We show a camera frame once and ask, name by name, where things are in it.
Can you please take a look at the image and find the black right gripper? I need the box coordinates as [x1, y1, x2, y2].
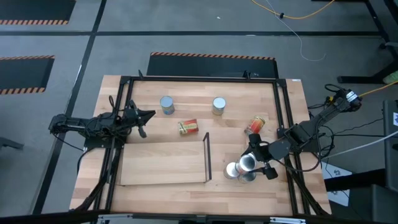
[242, 133, 279, 181]

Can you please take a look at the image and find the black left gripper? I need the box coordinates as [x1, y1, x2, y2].
[122, 98, 157, 139]

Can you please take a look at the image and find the oranges tin can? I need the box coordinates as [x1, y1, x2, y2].
[236, 152, 258, 173]

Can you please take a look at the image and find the carrots tin can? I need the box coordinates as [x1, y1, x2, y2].
[159, 95, 175, 116]

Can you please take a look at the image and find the tomatoes tin can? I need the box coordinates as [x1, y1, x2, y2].
[223, 161, 241, 180]

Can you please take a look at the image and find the red orange tin can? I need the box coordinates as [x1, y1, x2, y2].
[244, 115, 267, 137]

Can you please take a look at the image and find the pineapple tin can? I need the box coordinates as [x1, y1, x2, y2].
[177, 118, 200, 136]

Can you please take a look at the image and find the corn tin can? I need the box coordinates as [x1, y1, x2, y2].
[211, 96, 227, 116]

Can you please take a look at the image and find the white printed paper sheet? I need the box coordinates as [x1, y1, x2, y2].
[322, 161, 352, 207]

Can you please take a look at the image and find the black hazard striped floor mat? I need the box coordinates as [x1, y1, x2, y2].
[0, 0, 77, 26]
[146, 52, 280, 79]
[0, 55, 56, 95]

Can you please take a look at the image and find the black floor beam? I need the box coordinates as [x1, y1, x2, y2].
[325, 169, 386, 191]

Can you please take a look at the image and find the dark grey cabinet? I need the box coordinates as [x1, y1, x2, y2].
[381, 99, 398, 194]

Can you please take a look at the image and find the black furniture foot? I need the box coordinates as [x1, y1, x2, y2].
[0, 136, 24, 150]

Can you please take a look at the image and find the green flat object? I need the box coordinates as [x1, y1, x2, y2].
[382, 70, 398, 85]

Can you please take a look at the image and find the black aluminium table frame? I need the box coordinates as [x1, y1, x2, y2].
[70, 70, 331, 218]

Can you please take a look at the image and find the thick grey cable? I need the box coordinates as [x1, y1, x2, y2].
[323, 129, 398, 159]

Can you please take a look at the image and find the thin white cable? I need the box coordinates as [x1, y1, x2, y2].
[264, 0, 326, 62]

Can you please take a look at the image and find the black desk frame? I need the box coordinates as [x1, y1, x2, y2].
[337, 0, 398, 85]

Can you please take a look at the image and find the yellow cable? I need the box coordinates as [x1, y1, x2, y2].
[357, 80, 398, 98]
[251, 0, 336, 20]

